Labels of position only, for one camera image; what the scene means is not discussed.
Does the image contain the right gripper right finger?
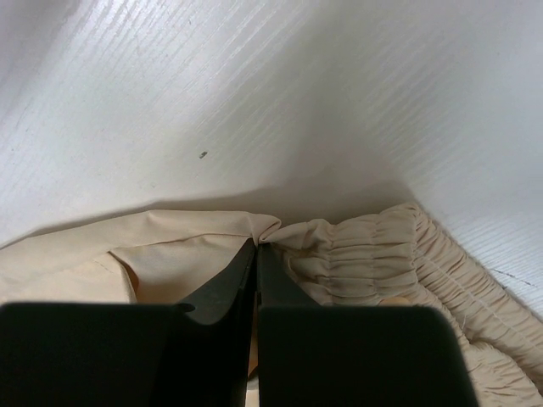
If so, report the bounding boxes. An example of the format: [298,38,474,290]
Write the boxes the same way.
[256,245,471,406]

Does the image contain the beige trousers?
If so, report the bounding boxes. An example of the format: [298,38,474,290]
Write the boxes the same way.
[1,203,542,406]

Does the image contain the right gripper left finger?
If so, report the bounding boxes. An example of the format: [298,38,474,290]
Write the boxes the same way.
[1,241,256,406]

